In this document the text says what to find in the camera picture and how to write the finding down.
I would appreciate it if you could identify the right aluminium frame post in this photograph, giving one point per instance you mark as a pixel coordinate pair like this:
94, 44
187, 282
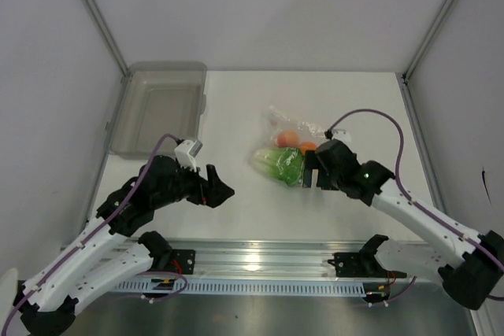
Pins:
441, 16

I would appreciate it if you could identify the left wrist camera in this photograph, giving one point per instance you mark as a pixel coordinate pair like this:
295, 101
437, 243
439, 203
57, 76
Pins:
186, 153

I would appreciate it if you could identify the clear plastic container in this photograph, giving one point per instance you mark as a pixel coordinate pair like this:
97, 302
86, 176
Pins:
159, 97

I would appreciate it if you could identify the left aluminium frame post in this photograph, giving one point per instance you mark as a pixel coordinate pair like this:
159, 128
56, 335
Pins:
106, 35

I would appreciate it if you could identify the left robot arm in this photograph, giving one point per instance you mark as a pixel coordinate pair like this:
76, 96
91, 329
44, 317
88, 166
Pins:
49, 302

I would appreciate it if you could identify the peach fruit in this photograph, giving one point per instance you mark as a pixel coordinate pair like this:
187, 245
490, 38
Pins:
287, 138

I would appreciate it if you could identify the green plastic lettuce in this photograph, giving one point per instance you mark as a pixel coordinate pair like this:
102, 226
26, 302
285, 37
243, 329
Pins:
282, 164

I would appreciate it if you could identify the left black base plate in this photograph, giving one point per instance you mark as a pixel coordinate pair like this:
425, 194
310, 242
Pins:
181, 261

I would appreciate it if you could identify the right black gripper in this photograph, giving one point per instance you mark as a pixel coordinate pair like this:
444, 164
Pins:
313, 162

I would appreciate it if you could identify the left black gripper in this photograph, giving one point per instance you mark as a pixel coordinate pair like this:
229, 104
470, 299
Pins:
219, 191

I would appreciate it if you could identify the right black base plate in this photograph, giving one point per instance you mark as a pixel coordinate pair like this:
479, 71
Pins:
357, 265

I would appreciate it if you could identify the aluminium mounting rail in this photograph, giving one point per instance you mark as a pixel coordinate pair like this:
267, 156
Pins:
309, 260

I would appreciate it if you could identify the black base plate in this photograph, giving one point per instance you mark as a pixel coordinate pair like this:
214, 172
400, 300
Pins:
181, 261
357, 265

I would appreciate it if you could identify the aluminium frame post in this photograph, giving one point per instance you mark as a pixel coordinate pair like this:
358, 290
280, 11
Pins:
106, 35
441, 16

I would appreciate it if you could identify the white slotted cable duct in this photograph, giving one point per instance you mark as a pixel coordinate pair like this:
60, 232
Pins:
247, 287

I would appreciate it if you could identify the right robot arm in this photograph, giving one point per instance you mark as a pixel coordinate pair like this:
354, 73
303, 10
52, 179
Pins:
467, 264

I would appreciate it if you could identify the clear zip top bag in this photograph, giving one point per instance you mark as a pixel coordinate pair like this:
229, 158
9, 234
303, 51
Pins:
274, 121

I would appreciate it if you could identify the orange fruit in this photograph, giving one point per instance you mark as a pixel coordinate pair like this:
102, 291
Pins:
307, 146

